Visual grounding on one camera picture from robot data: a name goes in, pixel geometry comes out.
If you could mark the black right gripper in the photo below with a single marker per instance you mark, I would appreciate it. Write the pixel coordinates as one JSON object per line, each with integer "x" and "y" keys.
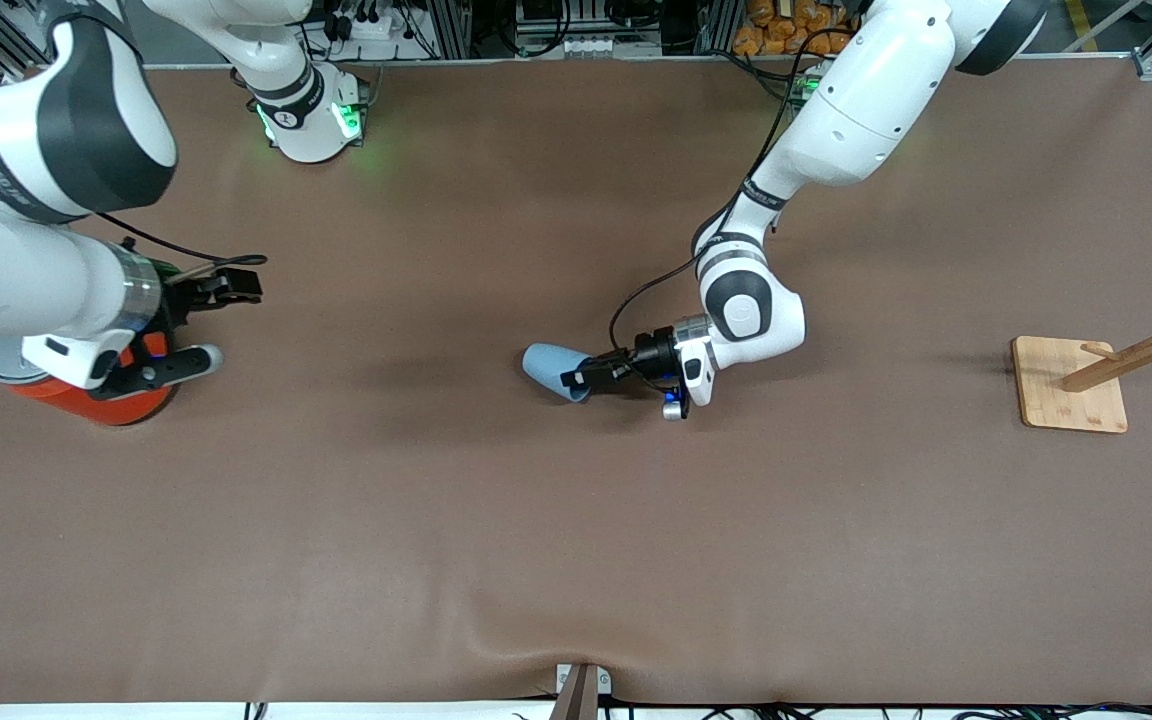
{"x": 185, "y": 296}

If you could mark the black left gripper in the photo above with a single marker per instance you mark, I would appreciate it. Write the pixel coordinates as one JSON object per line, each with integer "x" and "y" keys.
{"x": 650, "y": 355}

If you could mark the light blue plastic cup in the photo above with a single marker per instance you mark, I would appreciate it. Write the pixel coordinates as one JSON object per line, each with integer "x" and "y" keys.
{"x": 546, "y": 365}

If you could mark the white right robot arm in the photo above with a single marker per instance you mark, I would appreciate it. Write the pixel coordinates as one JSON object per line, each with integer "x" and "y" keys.
{"x": 36, "y": 270}

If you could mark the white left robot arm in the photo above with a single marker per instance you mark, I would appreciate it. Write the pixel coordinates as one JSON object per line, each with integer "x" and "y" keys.
{"x": 866, "y": 100}

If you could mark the wooden cup rack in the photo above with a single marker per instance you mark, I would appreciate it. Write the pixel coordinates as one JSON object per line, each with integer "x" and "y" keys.
{"x": 1071, "y": 385}

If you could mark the brown table mat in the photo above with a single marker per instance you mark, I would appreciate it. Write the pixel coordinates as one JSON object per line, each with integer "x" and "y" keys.
{"x": 536, "y": 520}

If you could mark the orange can with grey lid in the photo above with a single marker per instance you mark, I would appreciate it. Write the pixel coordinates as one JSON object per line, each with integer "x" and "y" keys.
{"x": 86, "y": 405}

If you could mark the white power strip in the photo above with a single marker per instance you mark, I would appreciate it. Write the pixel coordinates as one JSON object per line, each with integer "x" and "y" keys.
{"x": 376, "y": 25}

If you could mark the white connector strip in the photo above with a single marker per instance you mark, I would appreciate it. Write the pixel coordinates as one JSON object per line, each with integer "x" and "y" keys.
{"x": 596, "y": 45}

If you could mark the orange brown bread pile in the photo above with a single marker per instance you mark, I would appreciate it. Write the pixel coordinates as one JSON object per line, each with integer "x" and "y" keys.
{"x": 776, "y": 30}

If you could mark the metal table edge bracket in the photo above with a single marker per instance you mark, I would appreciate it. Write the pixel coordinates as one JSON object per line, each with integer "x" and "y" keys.
{"x": 581, "y": 690}

